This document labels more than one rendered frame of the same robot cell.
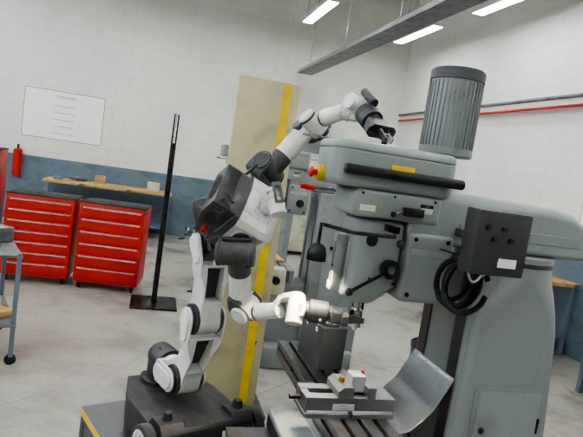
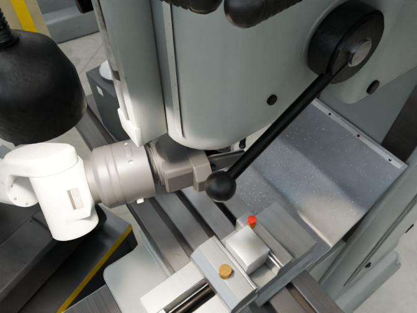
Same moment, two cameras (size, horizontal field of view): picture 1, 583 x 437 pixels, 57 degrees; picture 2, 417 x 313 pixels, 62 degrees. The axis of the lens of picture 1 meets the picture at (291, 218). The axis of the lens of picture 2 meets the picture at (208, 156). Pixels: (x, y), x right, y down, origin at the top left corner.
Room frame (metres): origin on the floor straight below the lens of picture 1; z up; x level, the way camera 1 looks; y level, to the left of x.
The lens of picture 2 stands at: (1.68, -0.16, 1.64)
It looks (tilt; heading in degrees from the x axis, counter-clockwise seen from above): 51 degrees down; 340
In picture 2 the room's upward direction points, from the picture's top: straight up
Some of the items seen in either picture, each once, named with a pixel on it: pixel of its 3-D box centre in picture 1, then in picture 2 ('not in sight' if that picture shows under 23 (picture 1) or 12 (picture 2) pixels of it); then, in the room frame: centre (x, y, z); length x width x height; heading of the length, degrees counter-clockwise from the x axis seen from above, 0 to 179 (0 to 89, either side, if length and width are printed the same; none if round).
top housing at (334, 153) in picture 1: (383, 168); not in sight; (2.00, -0.31, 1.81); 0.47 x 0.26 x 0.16; 105
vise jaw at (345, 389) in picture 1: (340, 385); (222, 272); (1.89, -0.27, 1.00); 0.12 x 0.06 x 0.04; 16
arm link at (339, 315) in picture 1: (331, 314); (161, 163); (1.99, -0.21, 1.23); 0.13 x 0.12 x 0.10; 0
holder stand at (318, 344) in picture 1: (322, 339); (136, 108); (2.36, -0.22, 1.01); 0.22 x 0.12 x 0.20; 23
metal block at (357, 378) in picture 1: (355, 381); (246, 251); (1.90, -0.32, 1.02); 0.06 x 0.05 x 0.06; 16
